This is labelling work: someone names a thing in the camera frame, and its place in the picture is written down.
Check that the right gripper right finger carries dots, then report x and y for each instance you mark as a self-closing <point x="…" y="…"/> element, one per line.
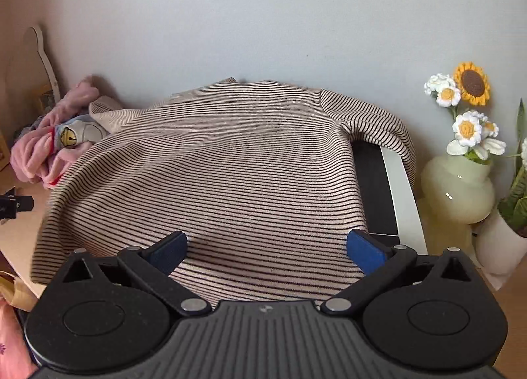
<point x="381" y="263"/>

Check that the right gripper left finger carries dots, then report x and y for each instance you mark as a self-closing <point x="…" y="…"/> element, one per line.
<point x="150" y="269"/>

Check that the beige black striped sweater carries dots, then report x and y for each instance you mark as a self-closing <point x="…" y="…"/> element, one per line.
<point x="260" y="177"/>

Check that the pale green glass vase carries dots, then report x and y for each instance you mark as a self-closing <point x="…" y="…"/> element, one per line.
<point x="457" y="193"/>

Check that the white plant pot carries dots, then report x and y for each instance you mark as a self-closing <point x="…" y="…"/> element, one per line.
<point x="498" y="249"/>

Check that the green leafy plant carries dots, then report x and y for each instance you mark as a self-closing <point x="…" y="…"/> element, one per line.
<point x="512" y="207"/>

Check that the crochet white daisy bouquet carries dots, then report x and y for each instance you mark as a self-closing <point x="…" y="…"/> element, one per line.
<point x="475" y="136"/>

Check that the pink plush clothing pile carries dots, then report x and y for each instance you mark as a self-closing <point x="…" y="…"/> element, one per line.
<point x="45" y="153"/>

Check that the pink floral cloth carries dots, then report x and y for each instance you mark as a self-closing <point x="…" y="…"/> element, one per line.
<point x="15" y="359"/>

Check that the framed picture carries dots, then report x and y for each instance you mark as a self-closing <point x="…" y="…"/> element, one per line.
<point x="4" y="151"/>

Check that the crochet sunflower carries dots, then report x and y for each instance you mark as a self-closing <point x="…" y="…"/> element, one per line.
<point x="473" y="84"/>

